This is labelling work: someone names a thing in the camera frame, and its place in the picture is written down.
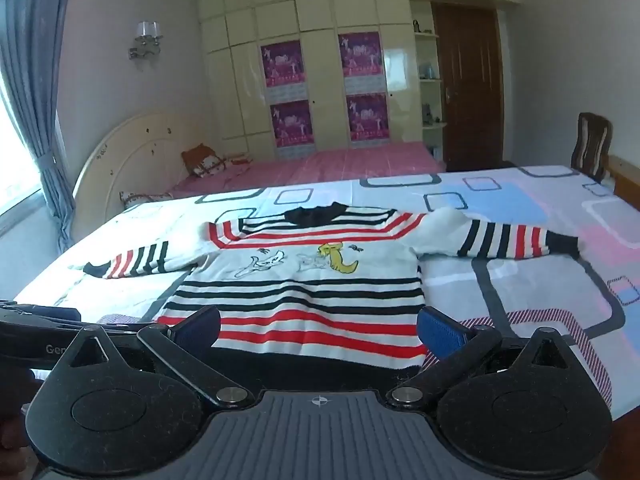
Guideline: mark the brown wooden chair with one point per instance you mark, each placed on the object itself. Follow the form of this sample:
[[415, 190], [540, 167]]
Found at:
[[592, 145]]

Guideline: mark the pink bedsheet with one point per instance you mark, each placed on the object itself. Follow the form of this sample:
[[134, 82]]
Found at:
[[340, 165]]

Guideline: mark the cream round headboard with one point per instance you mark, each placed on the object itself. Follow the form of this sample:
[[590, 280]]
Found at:
[[135, 155]]

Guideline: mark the white corner shelf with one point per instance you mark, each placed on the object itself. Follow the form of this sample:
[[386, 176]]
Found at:
[[429, 95]]

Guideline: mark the window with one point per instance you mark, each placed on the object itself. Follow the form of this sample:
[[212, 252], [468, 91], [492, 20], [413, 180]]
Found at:
[[15, 160]]

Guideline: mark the patterned white pillow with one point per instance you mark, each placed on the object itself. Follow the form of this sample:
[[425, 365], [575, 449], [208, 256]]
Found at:
[[145, 199]]

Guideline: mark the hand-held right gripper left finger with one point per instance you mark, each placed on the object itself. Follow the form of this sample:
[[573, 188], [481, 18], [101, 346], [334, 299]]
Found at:
[[199, 329]]

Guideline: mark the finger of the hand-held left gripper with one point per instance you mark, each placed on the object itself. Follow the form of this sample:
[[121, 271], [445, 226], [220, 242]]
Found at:
[[62, 315]]

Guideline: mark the purple wall poster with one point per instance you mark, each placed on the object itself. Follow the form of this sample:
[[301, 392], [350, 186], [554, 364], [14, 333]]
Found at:
[[292, 122], [361, 57], [282, 62], [367, 116]]

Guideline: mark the printed bedsheet with squares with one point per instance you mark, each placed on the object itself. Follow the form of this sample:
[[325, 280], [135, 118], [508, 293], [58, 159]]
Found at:
[[525, 220]]

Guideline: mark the striped cartoon sweater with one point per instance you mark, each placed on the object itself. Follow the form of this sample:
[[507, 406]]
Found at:
[[300, 280]]

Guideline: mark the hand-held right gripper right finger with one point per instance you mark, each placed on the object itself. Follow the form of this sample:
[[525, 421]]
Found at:
[[440, 332]]

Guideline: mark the brown wooden door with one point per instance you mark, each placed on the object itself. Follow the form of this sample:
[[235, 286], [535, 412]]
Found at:
[[467, 85]]

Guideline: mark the glass wall lamp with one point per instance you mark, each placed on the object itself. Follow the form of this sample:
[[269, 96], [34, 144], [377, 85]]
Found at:
[[146, 37]]

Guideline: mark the blue curtain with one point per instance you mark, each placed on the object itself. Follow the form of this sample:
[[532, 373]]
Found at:
[[35, 60]]

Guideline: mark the cream wardrobe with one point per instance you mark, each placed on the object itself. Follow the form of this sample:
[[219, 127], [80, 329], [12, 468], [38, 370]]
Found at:
[[320, 10]]

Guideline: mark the orange cartoon cushion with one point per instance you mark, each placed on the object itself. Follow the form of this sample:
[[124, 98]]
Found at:
[[205, 160]]

